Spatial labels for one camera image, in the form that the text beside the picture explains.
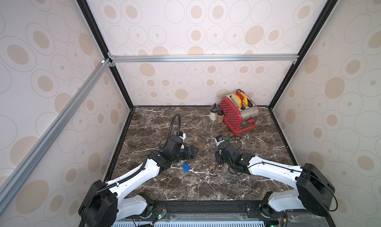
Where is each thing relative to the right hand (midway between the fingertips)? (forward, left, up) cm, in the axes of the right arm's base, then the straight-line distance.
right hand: (217, 153), depth 86 cm
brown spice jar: (+29, -3, -1) cm, 29 cm away
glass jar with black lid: (+32, +1, +4) cm, 32 cm away
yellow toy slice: (+31, -18, +14) cm, 39 cm away
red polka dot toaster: (+24, -14, +10) cm, 29 cm away
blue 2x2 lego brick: (-8, +18, -4) cm, 20 cm away
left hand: (-3, +12, +7) cm, 14 cm away
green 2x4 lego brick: (0, -3, +17) cm, 17 cm away
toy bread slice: (+31, -13, +14) cm, 37 cm away
